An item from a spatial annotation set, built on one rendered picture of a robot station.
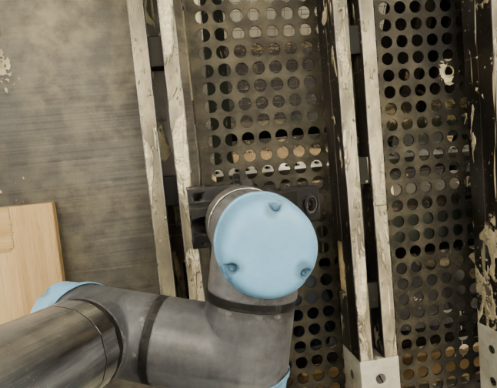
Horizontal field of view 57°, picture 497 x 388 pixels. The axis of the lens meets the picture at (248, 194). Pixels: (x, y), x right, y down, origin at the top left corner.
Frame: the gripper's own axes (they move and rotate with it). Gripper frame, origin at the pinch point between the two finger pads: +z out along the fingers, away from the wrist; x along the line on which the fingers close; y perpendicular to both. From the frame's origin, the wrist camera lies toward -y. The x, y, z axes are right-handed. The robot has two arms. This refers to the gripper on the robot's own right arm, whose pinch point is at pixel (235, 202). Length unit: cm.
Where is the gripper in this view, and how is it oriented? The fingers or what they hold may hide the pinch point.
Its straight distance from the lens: 67.7
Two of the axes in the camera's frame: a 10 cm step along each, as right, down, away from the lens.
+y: -9.8, 1.1, -1.5
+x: 1.0, 9.9, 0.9
